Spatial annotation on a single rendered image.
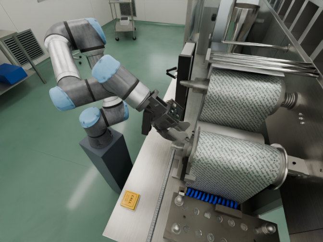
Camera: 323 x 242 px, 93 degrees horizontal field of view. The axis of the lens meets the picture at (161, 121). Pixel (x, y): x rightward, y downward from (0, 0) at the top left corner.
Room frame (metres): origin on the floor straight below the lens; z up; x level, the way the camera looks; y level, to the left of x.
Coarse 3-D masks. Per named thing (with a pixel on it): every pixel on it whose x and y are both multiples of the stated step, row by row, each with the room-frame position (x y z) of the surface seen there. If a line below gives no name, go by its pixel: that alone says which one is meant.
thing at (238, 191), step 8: (200, 176) 0.22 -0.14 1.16; (208, 176) 0.21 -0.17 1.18; (216, 176) 0.21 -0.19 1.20; (192, 184) 0.22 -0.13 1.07; (200, 184) 0.22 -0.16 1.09; (208, 184) 0.21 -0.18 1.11; (216, 184) 0.20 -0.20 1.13; (224, 184) 0.19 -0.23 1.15; (232, 184) 0.19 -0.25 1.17; (240, 184) 0.18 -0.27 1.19; (248, 184) 0.18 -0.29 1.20; (208, 192) 0.20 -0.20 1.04; (216, 192) 0.20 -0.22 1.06; (224, 192) 0.19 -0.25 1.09; (232, 192) 0.18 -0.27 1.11; (240, 192) 0.18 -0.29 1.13; (248, 192) 0.17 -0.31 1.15; (256, 192) 0.17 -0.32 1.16; (232, 200) 0.17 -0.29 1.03; (240, 200) 0.17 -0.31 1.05
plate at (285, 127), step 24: (264, 48) 1.02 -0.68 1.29; (312, 72) 0.47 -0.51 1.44; (312, 96) 0.39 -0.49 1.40; (288, 120) 0.39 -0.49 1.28; (312, 120) 0.31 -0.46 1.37; (288, 144) 0.31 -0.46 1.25; (312, 144) 0.25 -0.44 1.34; (312, 168) 0.19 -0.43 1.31; (288, 192) 0.16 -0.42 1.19; (312, 192) 0.13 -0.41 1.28; (288, 216) 0.10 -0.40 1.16; (312, 216) 0.08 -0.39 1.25; (312, 240) 0.03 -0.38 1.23
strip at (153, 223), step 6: (174, 150) 0.49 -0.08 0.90; (168, 168) 0.37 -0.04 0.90; (168, 174) 0.34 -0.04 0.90; (162, 186) 0.27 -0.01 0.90; (162, 192) 0.24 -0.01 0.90; (162, 198) 0.22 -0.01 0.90; (156, 210) 0.16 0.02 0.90; (156, 216) 0.14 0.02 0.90; (156, 222) 0.12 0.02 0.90; (150, 228) 0.09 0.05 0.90; (150, 234) 0.07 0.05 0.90; (150, 240) 0.05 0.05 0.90
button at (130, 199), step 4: (128, 192) 0.24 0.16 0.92; (132, 192) 0.24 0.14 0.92; (124, 196) 0.22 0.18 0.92; (128, 196) 0.22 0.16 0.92; (132, 196) 0.22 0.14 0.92; (136, 196) 0.22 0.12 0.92; (124, 200) 0.20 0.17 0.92; (128, 200) 0.20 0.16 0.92; (132, 200) 0.20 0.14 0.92; (136, 200) 0.20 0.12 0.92; (120, 204) 0.18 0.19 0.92; (124, 204) 0.18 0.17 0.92; (128, 204) 0.18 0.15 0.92; (132, 204) 0.18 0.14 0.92; (132, 208) 0.17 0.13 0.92
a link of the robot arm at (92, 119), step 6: (90, 108) 0.62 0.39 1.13; (96, 108) 0.61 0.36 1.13; (84, 114) 0.58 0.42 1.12; (90, 114) 0.57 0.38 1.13; (96, 114) 0.57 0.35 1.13; (102, 114) 0.59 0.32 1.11; (84, 120) 0.53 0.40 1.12; (90, 120) 0.53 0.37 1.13; (96, 120) 0.54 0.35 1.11; (102, 120) 0.56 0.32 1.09; (84, 126) 0.52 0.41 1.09; (90, 126) 0.52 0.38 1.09; (96, 126) 0.53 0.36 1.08; (102, 126) 0.55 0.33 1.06; (108, 126) 0.56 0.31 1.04; (90, 132) 0.52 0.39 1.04; (96, 132) 0.52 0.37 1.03; (102, 132) 0.54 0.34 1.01
